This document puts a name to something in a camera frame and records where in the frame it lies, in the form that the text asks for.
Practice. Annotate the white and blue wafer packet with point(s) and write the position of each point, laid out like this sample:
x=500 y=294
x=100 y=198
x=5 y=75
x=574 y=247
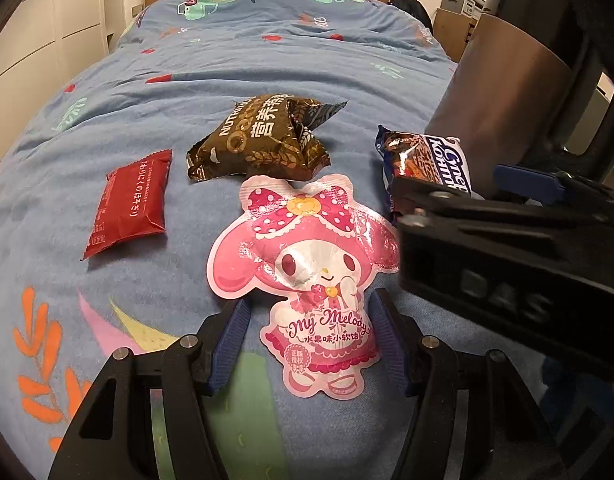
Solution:
x=437 y=155

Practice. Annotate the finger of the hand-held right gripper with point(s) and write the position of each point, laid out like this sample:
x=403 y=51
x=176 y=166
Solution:
x=422 y=200
x=527 y=182

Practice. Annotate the brown oat snack packet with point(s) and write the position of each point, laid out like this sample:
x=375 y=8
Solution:
x=257 y=145

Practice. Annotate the blue printed blanket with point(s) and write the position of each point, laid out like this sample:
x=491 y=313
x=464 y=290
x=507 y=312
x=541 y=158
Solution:
x=187 y=85

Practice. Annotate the wooden cabinet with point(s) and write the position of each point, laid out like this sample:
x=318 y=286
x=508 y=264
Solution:
x=452 y=35

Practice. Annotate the white wardrobe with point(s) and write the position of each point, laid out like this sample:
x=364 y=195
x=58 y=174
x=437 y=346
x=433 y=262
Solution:
x=47 y=10

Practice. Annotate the pink character candy bag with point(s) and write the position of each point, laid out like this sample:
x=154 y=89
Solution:
x=307 y=270

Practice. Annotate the red snack packet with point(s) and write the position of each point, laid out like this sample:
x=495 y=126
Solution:
x=129 y=205

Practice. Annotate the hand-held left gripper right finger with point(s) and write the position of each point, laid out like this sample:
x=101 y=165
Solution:
x=387 y=347

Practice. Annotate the black backpack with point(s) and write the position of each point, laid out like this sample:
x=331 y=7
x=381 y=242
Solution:
x=412 y=10

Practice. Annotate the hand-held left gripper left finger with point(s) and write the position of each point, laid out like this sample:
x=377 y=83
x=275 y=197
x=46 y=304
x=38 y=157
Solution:
x=232 y=347

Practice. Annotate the grey printer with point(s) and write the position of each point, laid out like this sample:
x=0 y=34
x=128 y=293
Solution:
x=464 y=2

